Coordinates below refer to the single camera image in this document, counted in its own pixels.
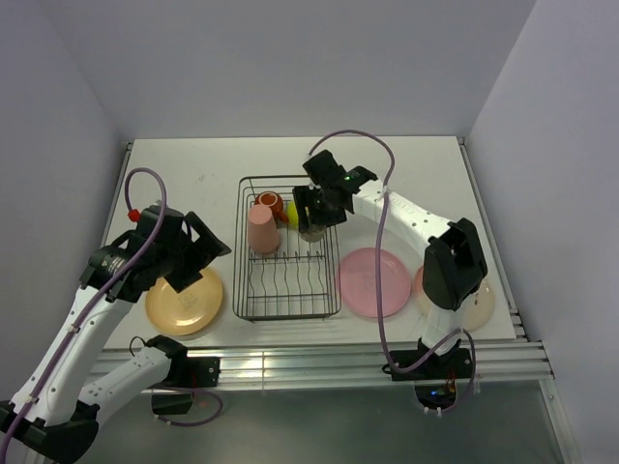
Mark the aluminium frame rail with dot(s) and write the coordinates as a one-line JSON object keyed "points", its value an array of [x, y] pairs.
{"points": [[352, 366]]}

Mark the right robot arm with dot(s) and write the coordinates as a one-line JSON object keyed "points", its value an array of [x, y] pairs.
{"points": [[454, 263]]}

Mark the orange plastic plate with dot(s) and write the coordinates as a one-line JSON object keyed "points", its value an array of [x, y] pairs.
{"points": [[188, 312]]}

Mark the wire dish rack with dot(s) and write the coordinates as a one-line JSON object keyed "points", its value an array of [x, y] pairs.
{"points": [[299, 279]]}

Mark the yellow-green bowl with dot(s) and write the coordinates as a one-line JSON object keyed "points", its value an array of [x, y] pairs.
{"points": [[292, 214]]}

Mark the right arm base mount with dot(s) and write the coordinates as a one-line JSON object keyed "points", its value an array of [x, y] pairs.
{"points": [[440, 383]]}

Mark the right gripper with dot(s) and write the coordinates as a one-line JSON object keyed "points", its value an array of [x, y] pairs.
{"points": [[304, 196]]}

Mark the pink plastic cup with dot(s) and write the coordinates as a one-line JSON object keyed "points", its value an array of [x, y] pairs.
{"points": [[263, 234]]}

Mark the pink plastic plate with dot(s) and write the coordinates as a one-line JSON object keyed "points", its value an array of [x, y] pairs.
{"points": [[356, 281]]}

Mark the small speckled ceramic cup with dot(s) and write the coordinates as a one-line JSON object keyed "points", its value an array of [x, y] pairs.
{"points": [[312, 234]]}

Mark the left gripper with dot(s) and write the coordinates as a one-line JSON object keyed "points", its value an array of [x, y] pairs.
{"points": [[203, 249]]}

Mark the dark red teacup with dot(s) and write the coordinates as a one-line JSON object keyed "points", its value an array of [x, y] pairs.
{"points": [[274, 202]]}

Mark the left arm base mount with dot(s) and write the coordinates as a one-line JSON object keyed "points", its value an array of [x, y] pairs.
{"points": [[193, 369]]}

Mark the pink cream floral plate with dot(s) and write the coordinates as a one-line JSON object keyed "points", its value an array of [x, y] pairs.
{"points": [[476, 310]]}

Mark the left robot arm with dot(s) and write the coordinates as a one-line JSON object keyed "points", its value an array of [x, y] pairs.
{"points": [[58, 413]]}

